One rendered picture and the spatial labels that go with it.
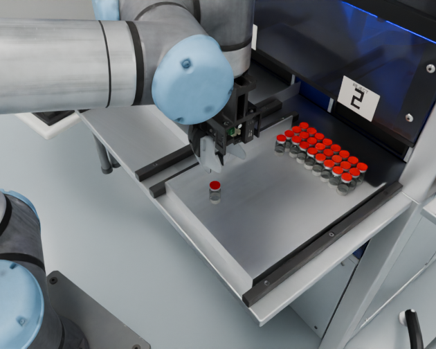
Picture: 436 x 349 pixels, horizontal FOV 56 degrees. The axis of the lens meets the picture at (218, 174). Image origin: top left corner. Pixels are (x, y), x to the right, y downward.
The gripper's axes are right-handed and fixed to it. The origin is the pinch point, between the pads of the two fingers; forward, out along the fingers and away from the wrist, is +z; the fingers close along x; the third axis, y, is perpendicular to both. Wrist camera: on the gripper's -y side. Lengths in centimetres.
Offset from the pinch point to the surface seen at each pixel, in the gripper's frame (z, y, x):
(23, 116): 19, -60, -19
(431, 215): 10.5, 28.4, 30.8
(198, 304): 98, -20, 9
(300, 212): 10.2, 13.0, 11.0
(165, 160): 8.6, -13.2, -2.5
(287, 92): 7.9, -14.7, 34.4
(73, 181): 99, -111, -3
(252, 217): 10.3, 8.1, 3.1
